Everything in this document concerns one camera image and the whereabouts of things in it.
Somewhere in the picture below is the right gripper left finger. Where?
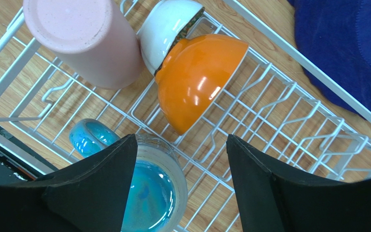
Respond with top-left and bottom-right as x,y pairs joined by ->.
0,134 -> 138,232

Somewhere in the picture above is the white wire dish rack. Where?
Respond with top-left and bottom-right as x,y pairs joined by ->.
0,0 -> 371,232

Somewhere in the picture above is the blue glass mug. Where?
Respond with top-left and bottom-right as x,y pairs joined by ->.
69,118 -> 188,232

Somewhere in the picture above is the purple cloth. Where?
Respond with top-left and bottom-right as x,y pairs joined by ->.
290,0 -> 371,111

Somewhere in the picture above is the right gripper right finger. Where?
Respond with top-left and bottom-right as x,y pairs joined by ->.
227,134 -> 371,232

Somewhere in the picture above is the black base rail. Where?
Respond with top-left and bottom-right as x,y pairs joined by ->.
0,126 -> 58,185

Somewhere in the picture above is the orange bowl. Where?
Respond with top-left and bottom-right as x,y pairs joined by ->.
155,34 -> 249,135

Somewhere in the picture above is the white patterned small bowl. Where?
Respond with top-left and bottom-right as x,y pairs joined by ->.
138,0 -> 205,75

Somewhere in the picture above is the pink cup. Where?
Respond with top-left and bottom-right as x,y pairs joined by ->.
23,0 -> 143,90

